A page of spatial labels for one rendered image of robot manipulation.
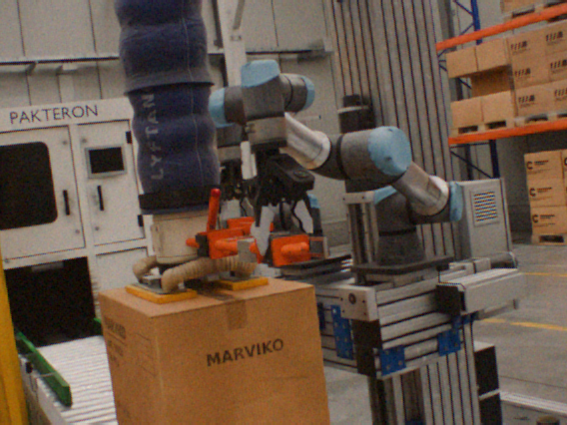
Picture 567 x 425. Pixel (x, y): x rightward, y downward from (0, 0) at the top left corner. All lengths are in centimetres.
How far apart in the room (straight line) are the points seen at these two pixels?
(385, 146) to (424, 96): 81
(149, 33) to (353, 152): 58
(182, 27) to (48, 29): 990
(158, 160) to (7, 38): 978
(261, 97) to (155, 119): 55
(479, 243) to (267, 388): 111
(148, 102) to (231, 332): 61
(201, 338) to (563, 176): 873
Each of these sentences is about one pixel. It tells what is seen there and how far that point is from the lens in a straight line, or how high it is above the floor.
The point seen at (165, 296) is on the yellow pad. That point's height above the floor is 109.
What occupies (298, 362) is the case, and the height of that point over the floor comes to 90.
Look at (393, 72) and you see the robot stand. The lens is 247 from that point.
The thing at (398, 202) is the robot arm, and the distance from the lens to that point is 219.
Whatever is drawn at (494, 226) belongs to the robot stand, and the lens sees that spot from 267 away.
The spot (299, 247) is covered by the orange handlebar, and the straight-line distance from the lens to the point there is 136.
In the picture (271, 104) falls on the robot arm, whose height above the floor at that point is 147.
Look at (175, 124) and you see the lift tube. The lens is 188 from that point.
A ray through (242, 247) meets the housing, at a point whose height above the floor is 120.
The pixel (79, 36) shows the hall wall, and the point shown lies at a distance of 1188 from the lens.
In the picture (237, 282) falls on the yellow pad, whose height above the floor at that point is 109.
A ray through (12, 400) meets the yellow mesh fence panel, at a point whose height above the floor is 62.
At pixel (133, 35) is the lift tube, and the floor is 173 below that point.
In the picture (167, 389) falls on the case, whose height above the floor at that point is 91.
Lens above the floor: 133
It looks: 3 degrees down
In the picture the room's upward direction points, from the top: 8 degrees counter-clockwise
